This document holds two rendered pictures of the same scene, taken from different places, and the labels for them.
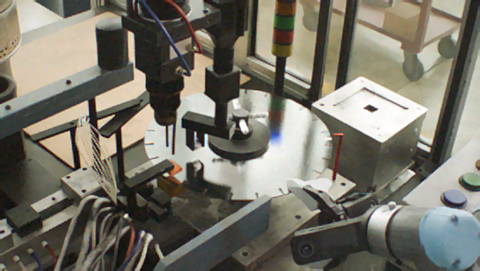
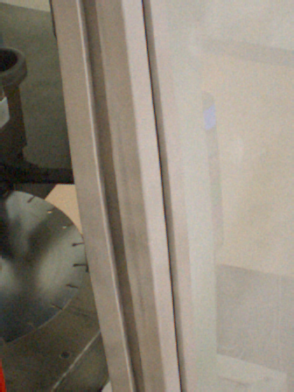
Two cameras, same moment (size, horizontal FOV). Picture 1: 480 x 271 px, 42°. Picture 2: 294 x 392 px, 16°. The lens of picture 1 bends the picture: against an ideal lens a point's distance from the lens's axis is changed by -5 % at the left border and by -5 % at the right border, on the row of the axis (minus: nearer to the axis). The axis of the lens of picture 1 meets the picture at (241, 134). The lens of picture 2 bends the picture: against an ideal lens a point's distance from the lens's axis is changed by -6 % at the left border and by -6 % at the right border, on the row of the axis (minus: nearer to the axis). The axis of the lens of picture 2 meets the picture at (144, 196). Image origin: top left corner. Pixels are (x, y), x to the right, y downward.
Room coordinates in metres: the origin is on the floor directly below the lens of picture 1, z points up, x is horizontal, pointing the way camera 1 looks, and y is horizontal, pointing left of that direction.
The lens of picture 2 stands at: (0.98, -1.03, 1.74)
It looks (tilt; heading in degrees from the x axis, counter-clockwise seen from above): 36 degrees down; 79
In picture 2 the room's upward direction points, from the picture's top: 6 degrees counter-clockwise
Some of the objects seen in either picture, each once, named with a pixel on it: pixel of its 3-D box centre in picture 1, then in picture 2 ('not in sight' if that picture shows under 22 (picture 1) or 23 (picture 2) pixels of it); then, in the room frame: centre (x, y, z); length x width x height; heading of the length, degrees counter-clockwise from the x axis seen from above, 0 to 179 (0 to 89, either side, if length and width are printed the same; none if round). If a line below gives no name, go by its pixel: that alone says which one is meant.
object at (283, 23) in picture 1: (284, 19); not in sight; (1.23, -0.08, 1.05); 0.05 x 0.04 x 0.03; 48
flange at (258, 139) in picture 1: (239, 132); not in sight; (0.93, 0.00, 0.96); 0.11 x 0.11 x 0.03
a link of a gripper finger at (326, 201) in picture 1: (322, 206); not in sight; (0.74, -0.13, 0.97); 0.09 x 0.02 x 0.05; 35
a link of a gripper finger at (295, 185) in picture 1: (315, 187); not in sight; (0.79, -0.12, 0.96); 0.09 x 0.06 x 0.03; 35
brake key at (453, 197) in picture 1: (453, 200); not in sight; (0.85, -0.38, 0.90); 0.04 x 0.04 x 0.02
